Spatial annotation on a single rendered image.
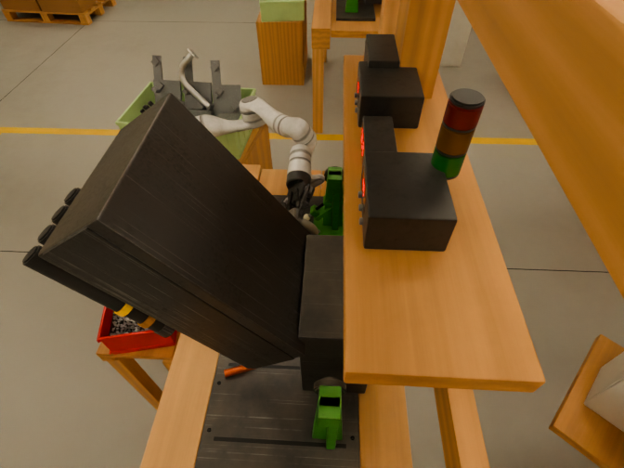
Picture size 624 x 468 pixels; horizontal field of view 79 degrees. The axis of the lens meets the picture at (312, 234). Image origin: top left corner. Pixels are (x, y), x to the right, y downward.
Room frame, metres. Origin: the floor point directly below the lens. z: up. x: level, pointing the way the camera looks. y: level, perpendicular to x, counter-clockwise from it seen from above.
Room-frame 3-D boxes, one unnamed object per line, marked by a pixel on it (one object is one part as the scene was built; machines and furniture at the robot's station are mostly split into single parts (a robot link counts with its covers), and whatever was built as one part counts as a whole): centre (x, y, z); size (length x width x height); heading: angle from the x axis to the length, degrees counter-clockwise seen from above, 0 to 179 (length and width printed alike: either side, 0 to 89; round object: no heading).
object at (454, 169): (0.50, -0.22, 1.62); 0.05 x 0.05 x 0.05
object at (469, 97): (0.50, -0.22, 1.71); 0.05 x 0.05 x 0.04
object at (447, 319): (0.63, -0.19, 1.52); 0.90 x 0.25 x 0.04; 176
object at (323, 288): (0.52, -0.06, 1.07); 0.30 x 0.18 x 0.34; 176
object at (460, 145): (0.50, -0.22, 1.67); 0.05 x 0.05 x 0.05
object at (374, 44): (0.92, -0.17, 1.59); 0.15 x 0.07 x 0.07; 176
